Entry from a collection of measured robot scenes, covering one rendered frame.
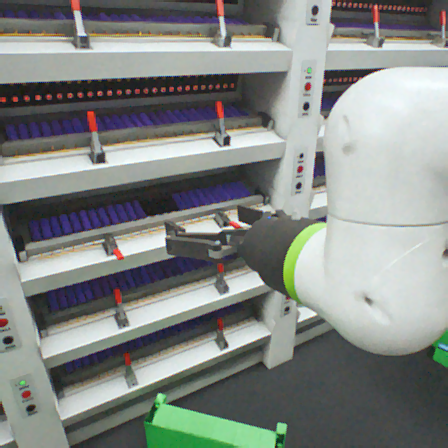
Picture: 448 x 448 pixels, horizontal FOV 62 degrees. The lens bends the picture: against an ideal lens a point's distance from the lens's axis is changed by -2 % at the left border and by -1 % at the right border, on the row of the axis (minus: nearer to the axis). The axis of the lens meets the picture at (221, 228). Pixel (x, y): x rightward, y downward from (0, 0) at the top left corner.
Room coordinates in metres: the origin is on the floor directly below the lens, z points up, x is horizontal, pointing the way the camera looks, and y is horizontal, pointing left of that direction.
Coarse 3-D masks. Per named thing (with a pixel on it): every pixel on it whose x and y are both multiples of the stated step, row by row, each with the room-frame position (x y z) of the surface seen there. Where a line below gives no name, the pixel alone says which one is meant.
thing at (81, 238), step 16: (192, 208) 0.82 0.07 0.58; (208, 208) 0.83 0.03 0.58; (224, 208) 0.85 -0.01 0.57; (256, 208) 0.88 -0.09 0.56; (128, 224) 0.74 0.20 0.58; (144, 224) 0.75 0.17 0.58; (160, 224) 0.77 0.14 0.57; (48, 240) 0.66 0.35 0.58; (64, 240) 0.67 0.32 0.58; (80, 240) 0.68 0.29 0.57; (96, 240) 0.70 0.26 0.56
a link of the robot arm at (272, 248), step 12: (288, 216) 0.39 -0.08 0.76; (300, 216) 0.38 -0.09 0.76; (276, 228) 0.37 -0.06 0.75; (288, 228) 0.36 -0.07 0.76; (300, 228) 0.35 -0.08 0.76; (264, 240) 0.37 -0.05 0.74; (276, 240) 0.35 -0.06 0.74; (288, 240) 0.34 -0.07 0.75; (264, 252) 0.36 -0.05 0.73; (276, 252) 0.34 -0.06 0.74; (264, 264) 0.35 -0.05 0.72; (276, 264) 0.34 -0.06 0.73; (264, 276) 0.35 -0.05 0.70; (276, 276) 0.33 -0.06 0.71; (276, 288) 0.34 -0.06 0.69
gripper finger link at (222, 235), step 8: (176, 232) 0.47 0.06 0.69; (184, 232) 0.48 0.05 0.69; (192, 232) 0.48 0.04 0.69; (200, 232) 0.47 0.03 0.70; (208, 232) 0.47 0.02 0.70; (216, 232) 0.46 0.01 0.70; (224, 232) 0.45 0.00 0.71; (232, 232) 0.45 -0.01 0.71; (240, 232) 0.44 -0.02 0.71; (216, 240) 0.45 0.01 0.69; (224, 240) 0.45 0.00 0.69
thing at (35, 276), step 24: (216, 168) 0.98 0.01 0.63; (96, 192) 0.83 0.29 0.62; (264, 192) 0.92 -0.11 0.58; (24, 240) 0.68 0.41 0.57; (144, 240) 0.73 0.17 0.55; (24, 264) 0.62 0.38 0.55; (48, 264) 0.63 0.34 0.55; (72, 264) 0.64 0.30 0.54; (96, 264) 0.65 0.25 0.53; (120, 264) 0.68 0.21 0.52; (144, 264) 0.71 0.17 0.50; (24, 288) 0.59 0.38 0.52; (48, 288) 0.61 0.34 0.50
